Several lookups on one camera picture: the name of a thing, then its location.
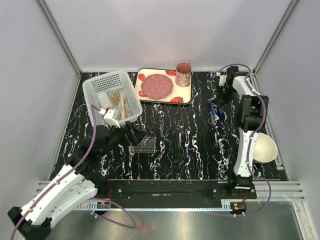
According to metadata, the brown test tube brush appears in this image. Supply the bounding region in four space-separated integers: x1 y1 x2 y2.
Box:
112 92 118 108

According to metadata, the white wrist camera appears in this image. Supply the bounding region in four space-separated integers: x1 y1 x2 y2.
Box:
98 107 121 128
216 72 227 87

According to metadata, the white ceramic bowl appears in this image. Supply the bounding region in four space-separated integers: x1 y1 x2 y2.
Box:
253 133 278 164

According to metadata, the strawberry pattern tray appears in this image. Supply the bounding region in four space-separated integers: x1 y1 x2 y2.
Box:
134 68 192 105

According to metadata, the clear test tube rack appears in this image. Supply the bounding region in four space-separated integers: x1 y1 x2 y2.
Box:
128 136 156 154

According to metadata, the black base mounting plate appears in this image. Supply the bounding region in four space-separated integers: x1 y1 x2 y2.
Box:
107 179 257 200

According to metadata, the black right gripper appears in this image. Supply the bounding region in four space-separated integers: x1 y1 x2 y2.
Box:
215 84 236 107

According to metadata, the pink polka dot plate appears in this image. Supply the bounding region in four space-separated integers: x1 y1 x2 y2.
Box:
141 73 174 100

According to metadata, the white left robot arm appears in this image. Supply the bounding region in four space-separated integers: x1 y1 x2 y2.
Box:
7 122 147 240

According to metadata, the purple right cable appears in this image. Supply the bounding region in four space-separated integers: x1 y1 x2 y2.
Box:
207 62 273 217

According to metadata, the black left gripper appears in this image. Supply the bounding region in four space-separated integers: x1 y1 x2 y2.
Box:
99 120 148 158

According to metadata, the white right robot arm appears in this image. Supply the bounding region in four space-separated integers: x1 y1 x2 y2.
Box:
217 63 269 199

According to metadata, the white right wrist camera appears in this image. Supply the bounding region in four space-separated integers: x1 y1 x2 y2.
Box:
216 72 227 87

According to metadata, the white red-capped wash bottle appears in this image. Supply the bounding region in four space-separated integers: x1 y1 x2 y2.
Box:
97 92 113 111

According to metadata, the white plastic mesh basket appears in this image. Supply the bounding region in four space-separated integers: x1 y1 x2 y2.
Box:
82 70 143 126

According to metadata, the pink floral mug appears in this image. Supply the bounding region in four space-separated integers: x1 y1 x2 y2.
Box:
175 61 192 87

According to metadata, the wooden test tube clamp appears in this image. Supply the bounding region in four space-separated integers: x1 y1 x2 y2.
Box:
121 95 126 120

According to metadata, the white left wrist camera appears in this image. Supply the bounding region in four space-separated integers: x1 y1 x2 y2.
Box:
98 107 121 128

